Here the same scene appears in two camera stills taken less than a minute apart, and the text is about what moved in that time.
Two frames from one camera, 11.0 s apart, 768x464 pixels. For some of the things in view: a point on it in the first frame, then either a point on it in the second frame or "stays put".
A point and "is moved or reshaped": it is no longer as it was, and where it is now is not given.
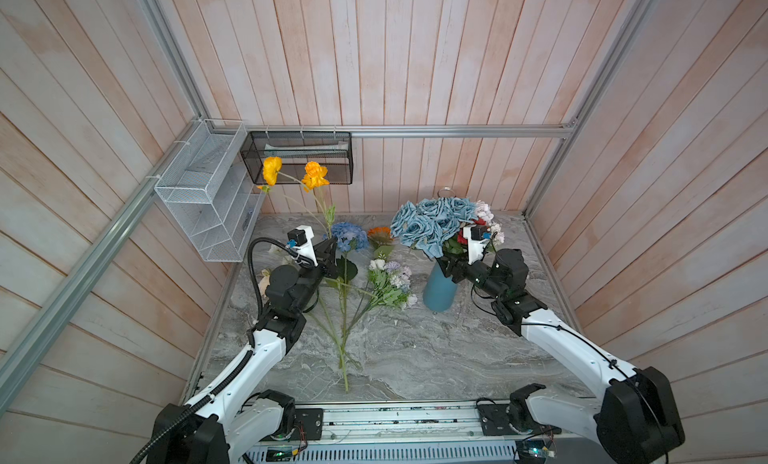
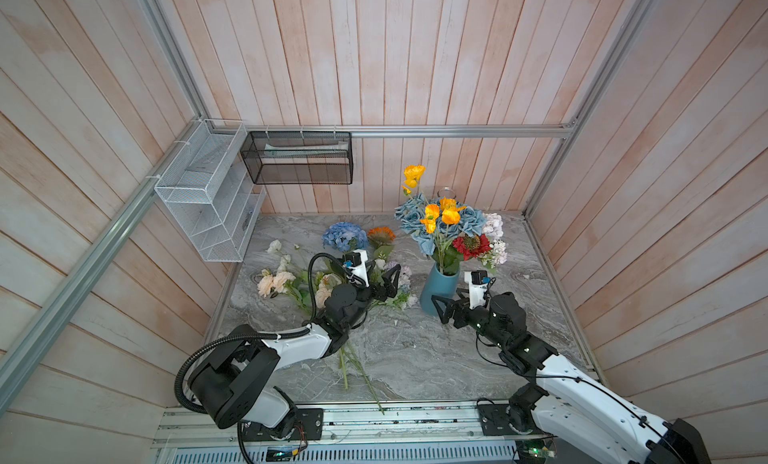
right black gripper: [454, 265] to [462, 307]
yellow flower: [314, 176] to [449, 208]
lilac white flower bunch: [486, 213] is moved or reshaped
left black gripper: [327, 262] to [391, 289]
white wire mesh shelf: [211, 192] stays put
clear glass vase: [446, 193] stays put
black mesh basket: [298, 157] stays put
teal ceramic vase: [440, 290] stays put
